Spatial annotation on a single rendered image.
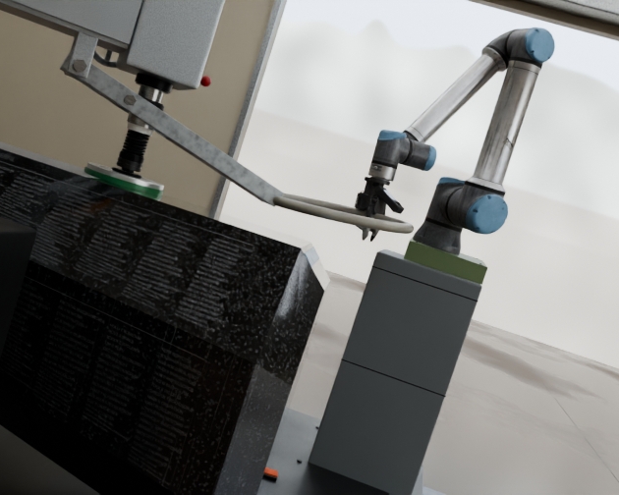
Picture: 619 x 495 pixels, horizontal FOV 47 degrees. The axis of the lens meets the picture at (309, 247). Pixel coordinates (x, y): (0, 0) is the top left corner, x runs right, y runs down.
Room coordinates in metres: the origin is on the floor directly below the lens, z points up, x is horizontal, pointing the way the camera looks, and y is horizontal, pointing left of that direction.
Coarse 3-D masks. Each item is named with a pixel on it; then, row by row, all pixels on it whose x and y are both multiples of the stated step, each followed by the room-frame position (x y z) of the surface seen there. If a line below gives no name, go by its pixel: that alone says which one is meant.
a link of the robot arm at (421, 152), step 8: (416, 144) 2.43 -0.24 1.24; (424, 144) 2.46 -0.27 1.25; (416, 152) 2.42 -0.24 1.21; (424, 152) 2.44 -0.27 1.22; (432, 152) 2.45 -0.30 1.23; (408, 160) 2.43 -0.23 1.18; (416, 160) 2.43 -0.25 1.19; (424, 160) 2.44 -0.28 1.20; (432, 160) 2.45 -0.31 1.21; (416, 168) 2.48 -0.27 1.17; (424, 168) 2.46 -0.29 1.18
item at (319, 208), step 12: (276, 204) 2.08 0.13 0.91; (288, 204) 2.04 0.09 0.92; (300, 204) 2.02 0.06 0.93; (312, 204) 2.44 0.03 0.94; (324, 204) 2.45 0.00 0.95; (336, 204) 2.46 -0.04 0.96; (324, 216) 2.00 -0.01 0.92; (336, 216) 1.99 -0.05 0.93; (348, 216) 1.99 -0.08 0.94; (360, 216) 2.01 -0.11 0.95; (384, 216) 2.38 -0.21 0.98; (372, 228) 2.02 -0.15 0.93; (384, 228) 2.04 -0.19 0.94; (396, 228) 2.06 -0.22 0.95; (408, 228) 2.12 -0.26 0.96
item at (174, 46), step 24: (144, 0) 1.84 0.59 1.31; (168, 0) 1.86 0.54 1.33; (192, 0) 1.88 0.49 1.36; (216, 0) 1.90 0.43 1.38; (144, 24) 1.84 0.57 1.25; (168, 24) 1.86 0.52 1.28; (192, 24) 1.89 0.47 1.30; (216, 24) 1.91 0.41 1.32; (144, 48) 1.85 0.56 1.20; (168, 48) 1.87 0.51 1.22; (192, 48) 1.89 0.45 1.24; (144, 72) 1.87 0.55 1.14; (168, 72) 1.88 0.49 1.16; (192, 72) 1.90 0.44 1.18
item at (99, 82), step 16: (64, 64) 1.82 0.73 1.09; (80, 64) 1.80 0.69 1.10; (80, 80) 1.94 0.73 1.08; (96, 80) 1.86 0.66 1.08; (112, 80) 1.87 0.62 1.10; (112, 96) 1.88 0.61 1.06; (128, 96) 1.88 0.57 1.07; (128, 112) 2.00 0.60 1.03; (144, 112) 1.91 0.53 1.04; (160, 112) 1.93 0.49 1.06; (160, 128) 1.93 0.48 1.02; (176, 128) 1.95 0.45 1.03; (176, 144) 2.07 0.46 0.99; (192, 144) 1.97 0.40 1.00; (208, 144) 1.99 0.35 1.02; (208, 160) 2.00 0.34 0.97; (224, 160) 2.01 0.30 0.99; (224, 176) 2.13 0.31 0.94; (240, 176) 2.04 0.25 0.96; (256, 176) 2.06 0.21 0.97; (256, 192) 2.06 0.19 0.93; (272, 192) 2.08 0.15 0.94
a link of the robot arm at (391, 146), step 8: (384, 136) 2.39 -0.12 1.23; (392, 136) 2.38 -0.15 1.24; (400, 136) 2.39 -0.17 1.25; (376, 144) 2.42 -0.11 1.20; (384, 144) 2.39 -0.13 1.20; (392, 144) 2.39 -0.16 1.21; (400, 144) 2.40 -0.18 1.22; (408, 144) 2.41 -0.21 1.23; (376, 152) 2.40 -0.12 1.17; (384, 152) 2.39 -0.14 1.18; (392, 152) 2.39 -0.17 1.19; (400, 152) 2.40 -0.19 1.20; (408, 152) 2.41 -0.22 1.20; (376, 160) 2.40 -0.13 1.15; (384, 160) 2.39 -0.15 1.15; (392, 160) 2.39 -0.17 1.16; (400, 160) 2.42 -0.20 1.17
